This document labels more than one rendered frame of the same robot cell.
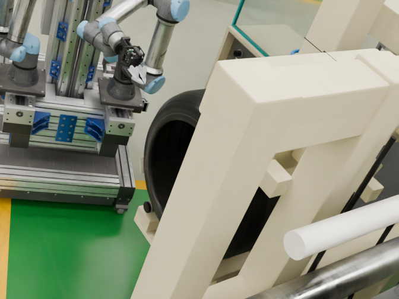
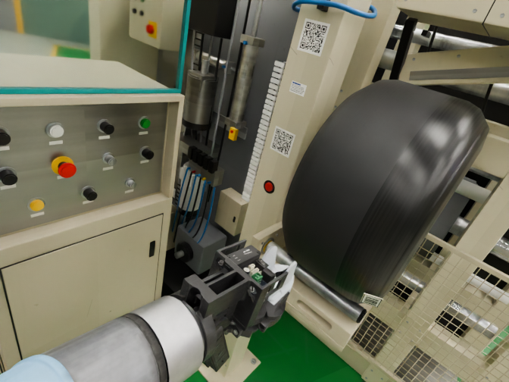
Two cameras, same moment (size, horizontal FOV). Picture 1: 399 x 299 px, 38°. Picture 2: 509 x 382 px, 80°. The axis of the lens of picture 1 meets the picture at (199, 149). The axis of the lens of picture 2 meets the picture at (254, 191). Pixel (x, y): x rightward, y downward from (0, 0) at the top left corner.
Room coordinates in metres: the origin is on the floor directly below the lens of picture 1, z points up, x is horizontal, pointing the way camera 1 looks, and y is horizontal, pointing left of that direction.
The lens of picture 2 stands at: (2.07, 0.64, 1.51)
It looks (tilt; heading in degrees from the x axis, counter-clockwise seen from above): 29 degrees down; 261
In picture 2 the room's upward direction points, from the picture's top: 15 degrees clockwise
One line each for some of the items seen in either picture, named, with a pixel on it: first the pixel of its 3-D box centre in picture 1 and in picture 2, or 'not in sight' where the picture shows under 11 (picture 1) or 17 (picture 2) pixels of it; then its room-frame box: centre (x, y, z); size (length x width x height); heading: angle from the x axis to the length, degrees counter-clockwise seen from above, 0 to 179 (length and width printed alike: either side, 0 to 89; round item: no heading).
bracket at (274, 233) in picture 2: not in sight; (288, 229); (1.78, -0.24, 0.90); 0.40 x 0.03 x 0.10; 47
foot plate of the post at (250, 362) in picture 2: not in sight; (225, 359); (1.85, -0.28, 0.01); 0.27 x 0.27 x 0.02; 47
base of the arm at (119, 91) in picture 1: (123, 83); not in sight; (2.55, 0.49, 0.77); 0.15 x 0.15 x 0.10
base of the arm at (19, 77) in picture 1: (24, 69); not in sight; (2.34, 0.94, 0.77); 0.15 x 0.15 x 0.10
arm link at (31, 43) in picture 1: (25, 48); not in sight; (2.34, 0.95, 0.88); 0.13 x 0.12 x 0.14; 89
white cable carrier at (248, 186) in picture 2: not in sight; (266, 139); (1.93, -0.31, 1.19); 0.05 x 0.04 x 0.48; 47
